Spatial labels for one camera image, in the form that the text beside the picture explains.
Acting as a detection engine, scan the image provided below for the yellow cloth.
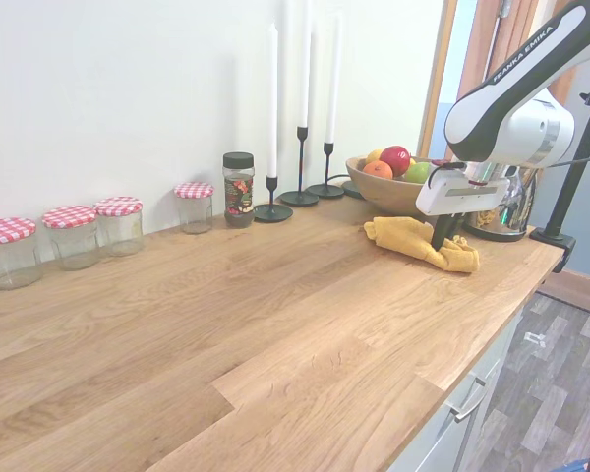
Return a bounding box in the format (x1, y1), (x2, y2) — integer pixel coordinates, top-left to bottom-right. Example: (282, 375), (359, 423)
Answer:
(363, 215), (481, 274)

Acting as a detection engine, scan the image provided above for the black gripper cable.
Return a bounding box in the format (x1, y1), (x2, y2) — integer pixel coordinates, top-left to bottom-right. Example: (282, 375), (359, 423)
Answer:
(426, 163), (467, 189)

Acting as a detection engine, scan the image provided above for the chrome kettle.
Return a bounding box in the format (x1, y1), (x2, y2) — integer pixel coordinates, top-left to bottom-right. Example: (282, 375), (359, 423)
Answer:
(463, 164), (543, 244)

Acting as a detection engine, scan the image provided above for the wooden door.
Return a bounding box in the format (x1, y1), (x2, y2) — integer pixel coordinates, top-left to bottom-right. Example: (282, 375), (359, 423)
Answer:
(415, 0), (579, 166)

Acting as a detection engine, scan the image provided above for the tall black candle holder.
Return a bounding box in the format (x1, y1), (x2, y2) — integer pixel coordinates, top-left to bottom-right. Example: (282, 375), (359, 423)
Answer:
(278, 126), (321, 207)

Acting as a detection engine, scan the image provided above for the coffee jar black lid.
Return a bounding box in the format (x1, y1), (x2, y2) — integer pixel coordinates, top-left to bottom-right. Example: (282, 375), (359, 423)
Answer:
(221, 151), (256, 229)

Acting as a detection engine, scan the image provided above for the wooden fruit bowl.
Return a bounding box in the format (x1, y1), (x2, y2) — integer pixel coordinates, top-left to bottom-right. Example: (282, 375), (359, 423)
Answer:
(345, 155), (442, 218)

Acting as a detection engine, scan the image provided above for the orange fruit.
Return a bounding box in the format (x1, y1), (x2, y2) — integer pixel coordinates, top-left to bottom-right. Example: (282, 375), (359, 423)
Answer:
(362, 160), (395, 182)

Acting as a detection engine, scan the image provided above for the pale cabinet front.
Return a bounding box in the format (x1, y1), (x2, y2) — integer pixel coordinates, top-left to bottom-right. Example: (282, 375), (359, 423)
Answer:
(387, 304), (527, 472)

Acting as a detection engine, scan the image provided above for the black stand cable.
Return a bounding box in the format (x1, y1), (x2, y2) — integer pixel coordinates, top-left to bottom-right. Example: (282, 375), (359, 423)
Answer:
(544, 150), (590, 170)

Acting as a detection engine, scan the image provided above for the white taper candle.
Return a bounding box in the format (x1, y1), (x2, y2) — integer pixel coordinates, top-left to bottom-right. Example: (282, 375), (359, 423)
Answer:
(324, 13), (343, 145)
(266, 22), (280, 179)
(299, 0), (313, 129)

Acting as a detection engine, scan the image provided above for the glass jar red checked lid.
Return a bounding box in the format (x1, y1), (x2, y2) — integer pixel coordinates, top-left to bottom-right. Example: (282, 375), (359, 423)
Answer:
(0, 217), (44, 291)
(93, 196), (145, 259)
(173, 181), (215, 235)
(41, 205), (100, 272)

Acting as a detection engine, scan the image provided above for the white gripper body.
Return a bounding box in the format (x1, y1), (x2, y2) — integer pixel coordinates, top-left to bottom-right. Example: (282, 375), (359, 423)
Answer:
(415, 169), (510, 217)

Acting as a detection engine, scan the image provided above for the silver drawer handle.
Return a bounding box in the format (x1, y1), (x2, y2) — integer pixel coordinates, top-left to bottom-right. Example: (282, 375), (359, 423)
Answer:
(448, 375), (488, 422)

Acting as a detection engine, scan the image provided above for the short black candle holder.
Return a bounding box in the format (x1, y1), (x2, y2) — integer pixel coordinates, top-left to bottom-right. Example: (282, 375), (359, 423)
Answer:
(253, 174), (295, 223)

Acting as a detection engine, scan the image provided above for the black camera stand with clamp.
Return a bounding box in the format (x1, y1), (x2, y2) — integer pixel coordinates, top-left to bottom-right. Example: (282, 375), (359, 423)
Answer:
(528, 68), (590, 274)

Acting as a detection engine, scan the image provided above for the medium black candle holder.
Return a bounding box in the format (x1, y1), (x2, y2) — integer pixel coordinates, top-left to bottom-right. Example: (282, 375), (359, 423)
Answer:
(305, 141), (347, 200)

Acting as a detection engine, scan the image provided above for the green apple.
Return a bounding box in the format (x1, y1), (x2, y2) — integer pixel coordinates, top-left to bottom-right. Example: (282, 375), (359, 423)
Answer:
(403, 160), (434, 185)

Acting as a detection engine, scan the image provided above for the red apple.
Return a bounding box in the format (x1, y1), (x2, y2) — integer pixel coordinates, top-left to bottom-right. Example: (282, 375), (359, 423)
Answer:
(379, 145), (412, 179)

